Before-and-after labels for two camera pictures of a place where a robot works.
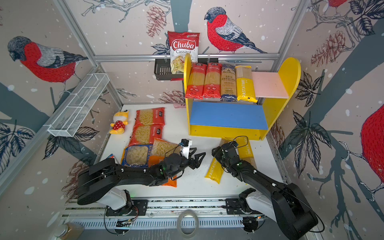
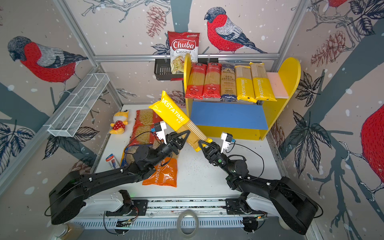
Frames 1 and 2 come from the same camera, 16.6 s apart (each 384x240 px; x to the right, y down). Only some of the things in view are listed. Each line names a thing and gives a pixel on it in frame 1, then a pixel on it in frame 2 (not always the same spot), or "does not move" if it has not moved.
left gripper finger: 191,153 to 169,137
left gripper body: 191,163 to 167,149
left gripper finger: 197,161 to 183,135
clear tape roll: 178,221 does not move
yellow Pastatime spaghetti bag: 244,84 does not move
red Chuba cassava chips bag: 181,43 does not move
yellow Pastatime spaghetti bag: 245,151 to 173,110
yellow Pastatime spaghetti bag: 216,169 to 262,88
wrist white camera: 187,143 to 159,128
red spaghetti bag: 196,81 does not move
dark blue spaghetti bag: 228,83 does not move
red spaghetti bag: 212,85 does not move
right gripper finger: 217,153 to 207,148
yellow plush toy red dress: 120,119 does not move
